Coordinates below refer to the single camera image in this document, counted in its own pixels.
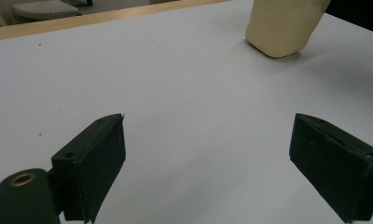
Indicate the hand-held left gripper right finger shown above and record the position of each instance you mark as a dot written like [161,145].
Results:
[337,168]

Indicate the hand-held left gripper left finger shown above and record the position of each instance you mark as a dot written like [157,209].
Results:
[91,168]

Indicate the square wooden chopstick holder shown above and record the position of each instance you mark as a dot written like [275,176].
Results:
[284,25]

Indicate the wooden table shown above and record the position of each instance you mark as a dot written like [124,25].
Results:
[82,20]

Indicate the dark curtain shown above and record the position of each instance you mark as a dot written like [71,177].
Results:
[361,15]

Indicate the pale perforated chair base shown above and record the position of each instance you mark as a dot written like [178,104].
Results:
[44,9]

